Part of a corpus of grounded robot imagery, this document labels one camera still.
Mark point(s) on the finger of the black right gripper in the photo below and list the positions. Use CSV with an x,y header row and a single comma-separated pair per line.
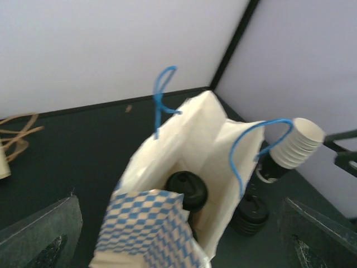
x,y
344,157

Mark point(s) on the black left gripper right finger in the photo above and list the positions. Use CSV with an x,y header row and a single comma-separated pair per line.
x,y
314,240

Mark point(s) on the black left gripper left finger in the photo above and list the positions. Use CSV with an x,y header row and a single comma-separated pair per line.
x,y
47,238

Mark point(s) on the stack of black cup lids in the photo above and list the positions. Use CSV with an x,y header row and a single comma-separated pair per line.
x,y
250,216

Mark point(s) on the black branded paper cup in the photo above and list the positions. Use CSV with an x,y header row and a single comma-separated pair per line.
x,y
191,186

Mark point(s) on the stack of white paper cups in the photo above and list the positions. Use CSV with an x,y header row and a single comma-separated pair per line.
x,y
304,139

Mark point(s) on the light tan paper bag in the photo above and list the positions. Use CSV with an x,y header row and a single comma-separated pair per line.
x,y
12,147

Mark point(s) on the black corner frame post right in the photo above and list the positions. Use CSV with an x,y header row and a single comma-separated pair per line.
x,y
234,42

